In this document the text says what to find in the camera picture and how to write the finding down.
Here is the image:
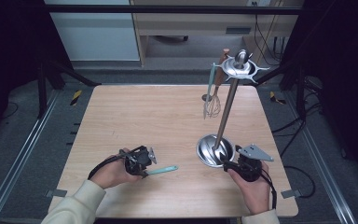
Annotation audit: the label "aluminium floor rail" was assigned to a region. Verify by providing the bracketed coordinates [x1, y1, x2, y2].
[0, 90, 61, 224]
[287, 92, 358, 224]

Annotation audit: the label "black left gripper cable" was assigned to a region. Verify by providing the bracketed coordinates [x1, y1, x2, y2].
[87, 145, 147, 181]

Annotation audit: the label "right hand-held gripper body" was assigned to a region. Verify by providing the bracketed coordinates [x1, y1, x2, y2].
[234, 143, 275, 184]

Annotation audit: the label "black horizontal frame bar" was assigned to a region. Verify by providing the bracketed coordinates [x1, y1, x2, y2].
[43, 4, 303, 16]

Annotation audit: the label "thin black floor cable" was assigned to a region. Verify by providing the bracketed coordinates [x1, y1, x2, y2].
[0, 101, 21, 121]

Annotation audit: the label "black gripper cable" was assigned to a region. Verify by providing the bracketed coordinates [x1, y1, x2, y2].
[259, 169, 278, 210]
[87, 145, 147, 181]

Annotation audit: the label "teal handled small white spatula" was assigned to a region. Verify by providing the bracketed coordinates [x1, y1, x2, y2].
[202, 62, 216, 120]

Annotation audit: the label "black long floor cable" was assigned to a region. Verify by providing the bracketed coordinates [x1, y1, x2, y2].
[271, 102, 323, 159]

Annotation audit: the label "yellow black striped tape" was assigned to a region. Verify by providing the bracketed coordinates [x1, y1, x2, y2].
[70, 90, 84, 107]
[268, 91, 287, 105]

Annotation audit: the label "black hanging desk cables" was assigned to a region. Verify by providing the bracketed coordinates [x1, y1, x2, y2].
[252, 13, 282, 63]

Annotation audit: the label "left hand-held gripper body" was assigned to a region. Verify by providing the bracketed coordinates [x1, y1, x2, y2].
[118, 145, 158, 176]

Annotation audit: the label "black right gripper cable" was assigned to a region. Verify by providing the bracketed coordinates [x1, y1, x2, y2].
[259, 169, 278, 210]

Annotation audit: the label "metal utensil stand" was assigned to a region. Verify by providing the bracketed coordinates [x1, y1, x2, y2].
[196, 49, 271, 169]

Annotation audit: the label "teal handled wide grey spatula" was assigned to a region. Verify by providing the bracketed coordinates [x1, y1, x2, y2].
[145, 164, 180, 176]

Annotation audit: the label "white cabinet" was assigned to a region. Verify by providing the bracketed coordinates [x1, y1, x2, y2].
[44, 0, 142, 63]

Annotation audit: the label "wooden handled wire whisk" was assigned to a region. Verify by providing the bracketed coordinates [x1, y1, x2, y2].
[203, 48, 231, 119]

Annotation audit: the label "person's right hand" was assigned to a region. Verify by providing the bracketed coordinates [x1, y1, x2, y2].
[227, 161, 272, 216]

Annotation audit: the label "person's left hand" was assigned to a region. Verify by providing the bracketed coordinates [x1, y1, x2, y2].
[89, 154, 144, 190]

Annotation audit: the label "black looped floor cable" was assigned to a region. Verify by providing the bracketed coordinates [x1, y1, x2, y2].
[283, 165, 317, 200]

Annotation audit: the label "black curtain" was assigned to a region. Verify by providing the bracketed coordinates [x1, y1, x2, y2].
[281, 0, 358, 181]
[0, 0, 76, 141]

